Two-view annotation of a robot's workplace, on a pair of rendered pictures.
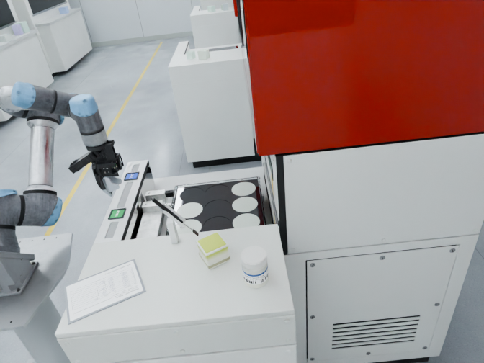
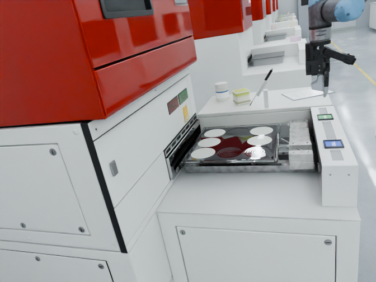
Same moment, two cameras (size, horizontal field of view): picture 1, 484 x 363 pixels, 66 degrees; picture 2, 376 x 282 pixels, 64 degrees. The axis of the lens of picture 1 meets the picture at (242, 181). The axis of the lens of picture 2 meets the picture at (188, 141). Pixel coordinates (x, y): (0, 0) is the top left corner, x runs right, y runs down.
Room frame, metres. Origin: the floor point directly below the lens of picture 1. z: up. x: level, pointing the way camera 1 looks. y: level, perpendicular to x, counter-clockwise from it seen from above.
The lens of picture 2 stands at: (2.35, 0.33, 1.40)
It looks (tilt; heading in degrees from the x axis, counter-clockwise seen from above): 21 degrees down; 200
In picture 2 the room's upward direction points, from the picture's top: 10 degrees counter-clockwise
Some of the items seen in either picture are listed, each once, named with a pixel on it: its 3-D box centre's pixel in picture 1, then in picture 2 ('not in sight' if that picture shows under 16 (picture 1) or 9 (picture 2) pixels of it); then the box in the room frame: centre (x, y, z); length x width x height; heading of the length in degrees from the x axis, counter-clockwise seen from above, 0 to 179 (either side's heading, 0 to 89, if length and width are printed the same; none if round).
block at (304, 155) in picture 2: (155, 194); (301, 155); (1.31, 0.37, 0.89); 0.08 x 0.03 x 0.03; 89
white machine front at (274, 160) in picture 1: (267, 150); (163, 135); (1.36, -0.12, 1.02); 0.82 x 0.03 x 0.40; 179
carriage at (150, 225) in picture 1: (151, 224); (300, 144); (1.16, 0.37, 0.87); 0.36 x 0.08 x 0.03; 179
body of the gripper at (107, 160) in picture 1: (104, 158); (318, 57); (1.11, 0.45, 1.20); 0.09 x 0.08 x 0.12; 88
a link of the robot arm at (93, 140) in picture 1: (94, 136); (320, 34); (1.12, 0.45, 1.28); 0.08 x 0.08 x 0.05
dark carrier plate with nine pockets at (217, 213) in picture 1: (217, 207); (233, 141); (1.17, 0.11, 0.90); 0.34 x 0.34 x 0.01; 89
